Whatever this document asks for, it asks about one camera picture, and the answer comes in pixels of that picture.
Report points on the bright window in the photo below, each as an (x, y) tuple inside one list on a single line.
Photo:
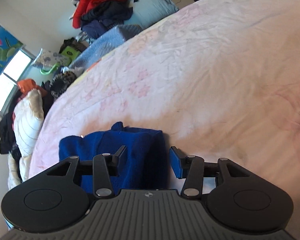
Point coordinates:
[(17, 67)]

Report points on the light blue blanket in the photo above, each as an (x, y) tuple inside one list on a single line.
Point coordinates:
[(145, 14)]

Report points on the orange garment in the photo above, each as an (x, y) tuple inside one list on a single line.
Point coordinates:
[(27, 85)]

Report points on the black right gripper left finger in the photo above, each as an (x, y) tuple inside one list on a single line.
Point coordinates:
[(102, 167)]

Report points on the green plastic object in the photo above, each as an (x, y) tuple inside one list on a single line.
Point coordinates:
[(68, 51)]

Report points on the pink floral bed sheet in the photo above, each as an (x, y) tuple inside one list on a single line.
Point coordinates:
[(220, 77)]

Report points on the floral patterned pillow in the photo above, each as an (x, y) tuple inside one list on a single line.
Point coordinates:
[(47, 59)]

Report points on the white quilted duvet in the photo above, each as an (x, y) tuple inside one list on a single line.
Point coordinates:
[(28, 120)]

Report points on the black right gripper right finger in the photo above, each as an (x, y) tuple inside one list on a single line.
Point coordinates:
[(193, 169)]

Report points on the dark navy clothes heap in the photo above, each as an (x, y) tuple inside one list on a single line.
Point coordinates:
[(105, 16)]

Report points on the red jacket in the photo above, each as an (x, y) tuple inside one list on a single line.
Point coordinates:
[(85, 6)]

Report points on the blue knit garment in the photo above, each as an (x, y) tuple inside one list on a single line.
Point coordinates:
[(146, 166)]

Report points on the leopard print garment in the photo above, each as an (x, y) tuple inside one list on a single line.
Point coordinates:
[(61, 82)]

